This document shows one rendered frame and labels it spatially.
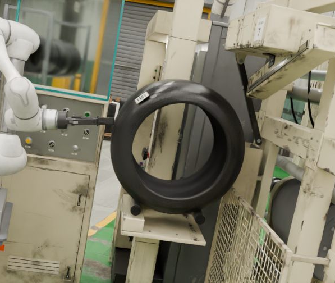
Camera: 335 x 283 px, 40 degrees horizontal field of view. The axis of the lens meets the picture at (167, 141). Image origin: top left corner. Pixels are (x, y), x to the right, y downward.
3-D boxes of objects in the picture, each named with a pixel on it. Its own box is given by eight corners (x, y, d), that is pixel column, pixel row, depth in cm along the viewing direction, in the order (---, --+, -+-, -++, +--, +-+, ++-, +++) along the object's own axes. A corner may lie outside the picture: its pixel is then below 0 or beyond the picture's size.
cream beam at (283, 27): (222, 50, 219) (228, 19, 217) (272, 59, 222) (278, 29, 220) (260, 46, 160) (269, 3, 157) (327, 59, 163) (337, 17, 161)
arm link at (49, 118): (45, 108, 196) (59, 108, 196) (45, 128, 197) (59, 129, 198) (41, 110, 187) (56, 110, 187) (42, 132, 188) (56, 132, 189)
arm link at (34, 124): (44, 137, 194) (39, 120, 182) (6, 136, 192) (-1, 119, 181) (46, 115, 199) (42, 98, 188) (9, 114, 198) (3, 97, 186)
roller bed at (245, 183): (214, 192, 246) (225, 138, 241) (240, 196, 248) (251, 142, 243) (222, 203, 226) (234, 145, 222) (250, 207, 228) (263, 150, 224)
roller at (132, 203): (136, 182, 225) (139, 190, 226) (127, 185, 225) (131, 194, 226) (138, 204, 191) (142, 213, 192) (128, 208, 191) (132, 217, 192)
